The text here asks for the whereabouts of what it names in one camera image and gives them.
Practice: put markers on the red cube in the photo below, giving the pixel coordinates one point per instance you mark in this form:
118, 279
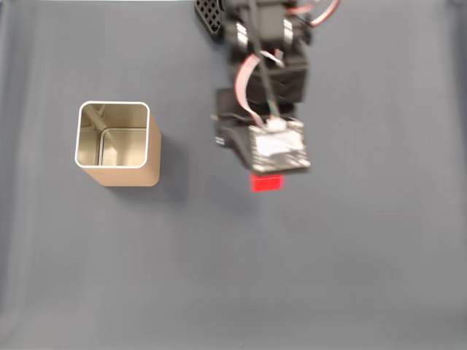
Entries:
267, 183

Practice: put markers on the beige square metal container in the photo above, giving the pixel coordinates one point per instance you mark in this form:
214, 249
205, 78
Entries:
120, 171

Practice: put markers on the gripper camera circuit board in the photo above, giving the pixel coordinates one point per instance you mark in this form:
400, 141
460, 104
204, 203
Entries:
279, 146

